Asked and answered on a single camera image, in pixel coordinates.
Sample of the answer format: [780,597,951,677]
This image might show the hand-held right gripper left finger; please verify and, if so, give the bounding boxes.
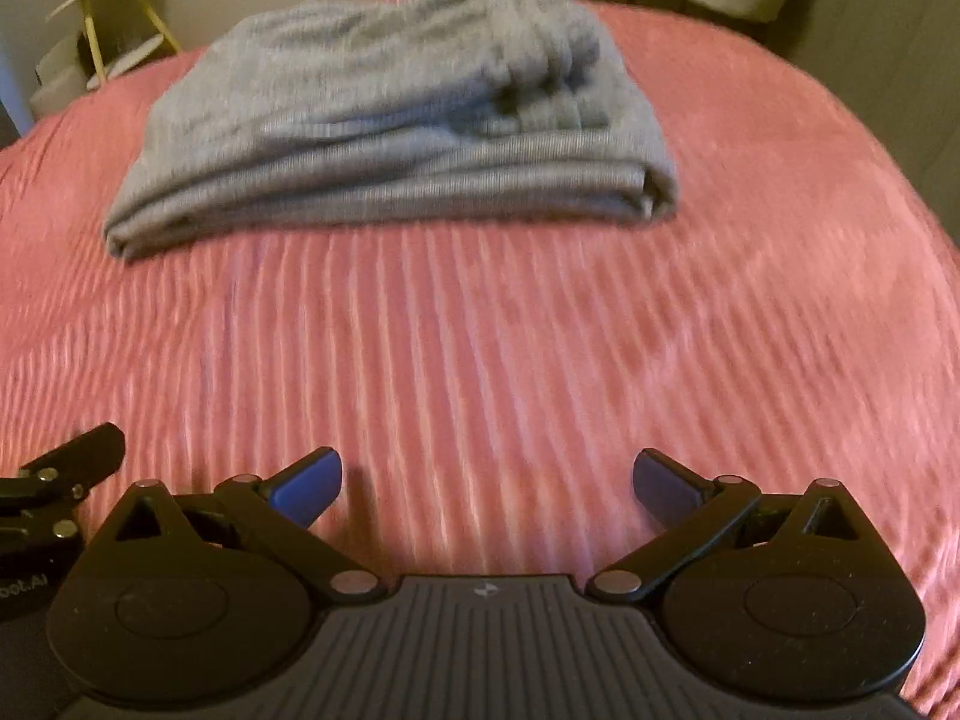
[91,447,383,602]

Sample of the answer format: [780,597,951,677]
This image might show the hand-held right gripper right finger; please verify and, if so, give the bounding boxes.
[585,448,878,604]

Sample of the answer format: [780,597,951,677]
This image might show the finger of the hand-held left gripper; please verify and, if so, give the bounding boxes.
[0,424,127,508]

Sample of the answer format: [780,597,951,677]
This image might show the grey pants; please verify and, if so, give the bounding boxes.
[103,0,680,262]

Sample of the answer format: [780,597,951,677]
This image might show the pink ribbed bedspread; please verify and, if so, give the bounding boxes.
[0,0,960,691]

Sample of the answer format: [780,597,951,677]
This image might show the yellow-legged side shelf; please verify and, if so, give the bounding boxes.
[30,0,187,121]

